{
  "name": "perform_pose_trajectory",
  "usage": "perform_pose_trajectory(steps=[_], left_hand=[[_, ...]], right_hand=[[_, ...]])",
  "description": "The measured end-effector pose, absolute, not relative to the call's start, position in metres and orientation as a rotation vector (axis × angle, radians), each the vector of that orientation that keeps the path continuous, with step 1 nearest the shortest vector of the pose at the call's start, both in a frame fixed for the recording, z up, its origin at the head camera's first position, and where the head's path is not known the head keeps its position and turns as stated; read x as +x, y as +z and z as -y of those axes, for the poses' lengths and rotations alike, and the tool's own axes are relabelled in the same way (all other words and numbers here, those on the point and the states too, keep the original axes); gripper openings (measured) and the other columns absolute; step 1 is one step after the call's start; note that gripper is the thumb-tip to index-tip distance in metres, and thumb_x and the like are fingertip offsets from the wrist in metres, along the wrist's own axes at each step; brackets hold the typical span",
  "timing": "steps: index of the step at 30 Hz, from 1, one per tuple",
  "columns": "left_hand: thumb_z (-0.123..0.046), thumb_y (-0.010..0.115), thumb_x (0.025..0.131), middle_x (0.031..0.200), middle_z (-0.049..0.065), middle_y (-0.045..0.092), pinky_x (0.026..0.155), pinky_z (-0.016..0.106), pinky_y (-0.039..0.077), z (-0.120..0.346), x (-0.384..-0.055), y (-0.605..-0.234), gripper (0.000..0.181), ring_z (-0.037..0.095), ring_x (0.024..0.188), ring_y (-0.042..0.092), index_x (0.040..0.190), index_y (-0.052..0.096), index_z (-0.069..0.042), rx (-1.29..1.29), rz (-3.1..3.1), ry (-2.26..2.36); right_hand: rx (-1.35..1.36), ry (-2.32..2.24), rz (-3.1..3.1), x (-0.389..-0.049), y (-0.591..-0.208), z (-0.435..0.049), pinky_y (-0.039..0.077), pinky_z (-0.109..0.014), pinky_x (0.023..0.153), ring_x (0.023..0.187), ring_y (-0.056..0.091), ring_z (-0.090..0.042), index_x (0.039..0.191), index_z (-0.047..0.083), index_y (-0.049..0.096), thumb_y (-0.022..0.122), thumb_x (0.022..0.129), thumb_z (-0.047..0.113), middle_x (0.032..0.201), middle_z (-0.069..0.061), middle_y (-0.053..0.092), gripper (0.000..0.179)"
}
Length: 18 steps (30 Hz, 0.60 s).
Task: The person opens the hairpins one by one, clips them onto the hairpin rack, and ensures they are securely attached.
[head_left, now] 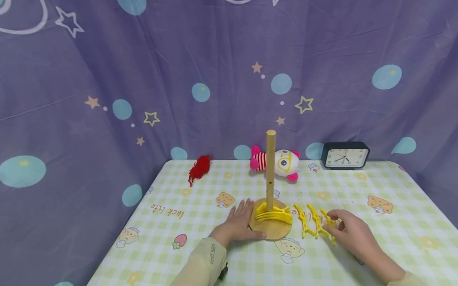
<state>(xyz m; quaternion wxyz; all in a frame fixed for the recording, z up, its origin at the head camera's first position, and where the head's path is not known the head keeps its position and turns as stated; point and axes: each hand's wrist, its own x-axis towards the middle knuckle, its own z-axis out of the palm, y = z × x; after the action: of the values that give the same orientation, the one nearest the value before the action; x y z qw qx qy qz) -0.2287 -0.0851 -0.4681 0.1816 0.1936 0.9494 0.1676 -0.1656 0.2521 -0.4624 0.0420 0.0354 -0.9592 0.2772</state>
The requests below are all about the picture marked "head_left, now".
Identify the white pink plush toy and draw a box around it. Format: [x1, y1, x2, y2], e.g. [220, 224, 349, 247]
[249, 145, 301, 183]

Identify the yellow claw hair clip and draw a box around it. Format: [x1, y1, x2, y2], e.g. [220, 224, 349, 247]
[307, 203, 330, 239]
[320, 209, 337, 246]
[293, 203, 316, 239]
[254, 202, 293, 225]

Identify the red yarn bundle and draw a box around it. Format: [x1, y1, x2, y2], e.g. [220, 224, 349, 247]
[188, 155, 212, 187]

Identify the wooden pole stand round base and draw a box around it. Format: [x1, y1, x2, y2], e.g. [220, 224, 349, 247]
[248, 130, 293, 241]

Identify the person's right hand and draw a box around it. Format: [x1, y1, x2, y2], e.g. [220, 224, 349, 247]
[323, 209, 380, 264]

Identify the person's left hand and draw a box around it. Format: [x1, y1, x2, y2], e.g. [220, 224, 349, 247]
[210, 198, 268, 247]

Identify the black alarm clock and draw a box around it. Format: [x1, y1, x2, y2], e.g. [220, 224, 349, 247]
[321, 142, 371, 170]

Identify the person's right forearm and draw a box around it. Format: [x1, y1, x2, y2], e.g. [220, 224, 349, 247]
[361, 247, 427, 286]

